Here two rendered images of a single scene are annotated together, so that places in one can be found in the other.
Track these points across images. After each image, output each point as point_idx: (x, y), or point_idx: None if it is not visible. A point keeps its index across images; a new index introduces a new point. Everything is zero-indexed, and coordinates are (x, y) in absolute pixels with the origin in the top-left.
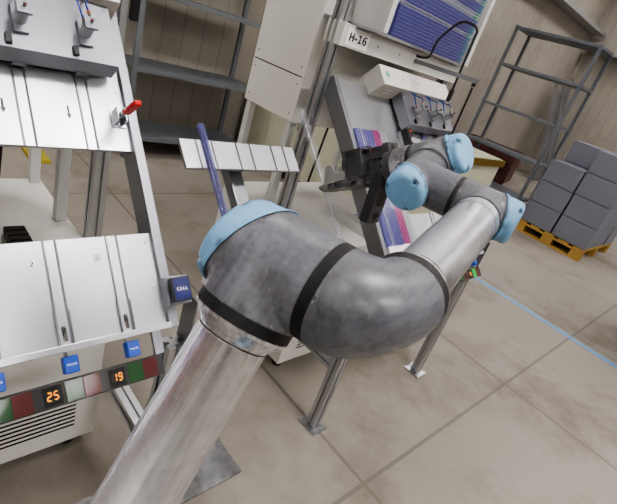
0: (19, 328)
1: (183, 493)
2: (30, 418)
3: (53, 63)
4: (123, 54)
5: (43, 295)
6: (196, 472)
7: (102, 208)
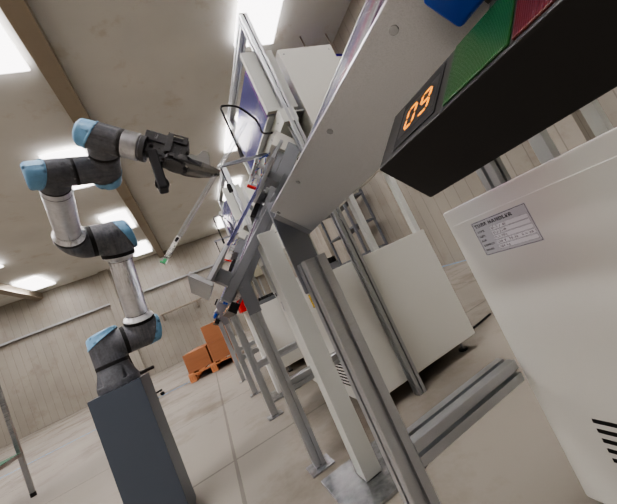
0: None
1: (121, 303)
2: (337, 366)
3: (265, 185)
4: (281, 160)
5: None
6: (119, 297)
7: (343, 236)
